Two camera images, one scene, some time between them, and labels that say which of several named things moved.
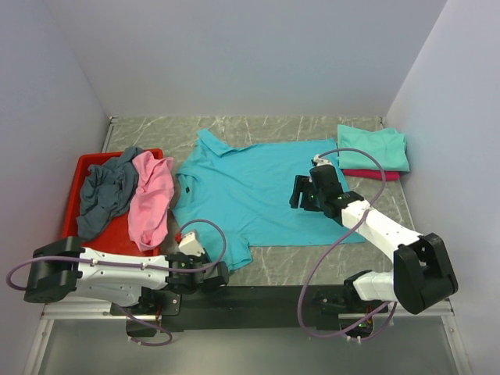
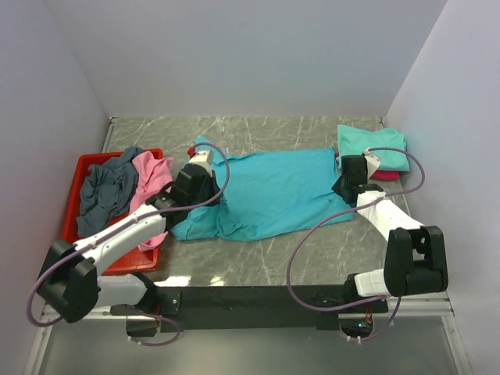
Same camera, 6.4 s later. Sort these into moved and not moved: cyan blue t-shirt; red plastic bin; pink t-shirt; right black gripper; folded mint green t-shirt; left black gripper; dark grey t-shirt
Moved: cyan blue t-shirt; left black gripper; right black gripper
Not moved: folded mint green t-shirt; pink t-shirt; red plastic bin; dark grey t-shirt
